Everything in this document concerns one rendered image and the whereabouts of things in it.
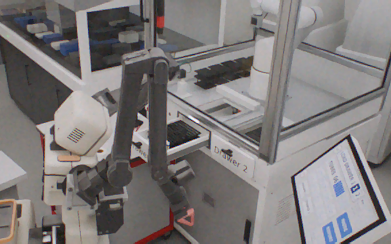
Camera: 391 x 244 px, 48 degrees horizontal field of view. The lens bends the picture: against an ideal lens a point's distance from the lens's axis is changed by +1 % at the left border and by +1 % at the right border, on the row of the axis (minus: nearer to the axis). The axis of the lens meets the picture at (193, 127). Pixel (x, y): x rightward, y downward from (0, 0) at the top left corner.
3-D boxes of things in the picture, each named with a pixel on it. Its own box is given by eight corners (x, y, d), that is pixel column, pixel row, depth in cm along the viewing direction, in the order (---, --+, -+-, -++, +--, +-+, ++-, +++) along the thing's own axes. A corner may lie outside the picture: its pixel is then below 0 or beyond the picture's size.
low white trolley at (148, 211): (95, 282, 256) (85, 175, 219) (50, 224, 297) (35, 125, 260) (175, 239, 289) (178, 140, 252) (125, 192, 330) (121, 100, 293)
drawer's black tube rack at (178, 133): (167, 156, 223) (167, 145, 220) (147, 141, 235) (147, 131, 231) (200, 143, 235) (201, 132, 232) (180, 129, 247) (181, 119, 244)
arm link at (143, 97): (160, 56, 197) (174, 75, 197) (168, 51, 200) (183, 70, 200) (127, 97, 232) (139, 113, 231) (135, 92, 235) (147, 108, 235)
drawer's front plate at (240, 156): (250, 179, 212) (253, 160, 206) (210, 152, 231) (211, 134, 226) (253, 177, 213) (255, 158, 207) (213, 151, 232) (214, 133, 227)
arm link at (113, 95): (173, 43, 191) (187, 62, 191) (166, 55, 204) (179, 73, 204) (87, 97, 175) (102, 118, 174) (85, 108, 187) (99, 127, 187)
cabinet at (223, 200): (250, 307, 246) (268, 192, 207) (146, 209, 314) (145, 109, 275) (349, 235, 300) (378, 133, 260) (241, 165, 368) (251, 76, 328)
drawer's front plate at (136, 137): (158, 171, 214) (158, 152, 209) (126, 145, 234) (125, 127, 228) (160, 169, 215) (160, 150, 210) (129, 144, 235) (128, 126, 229)
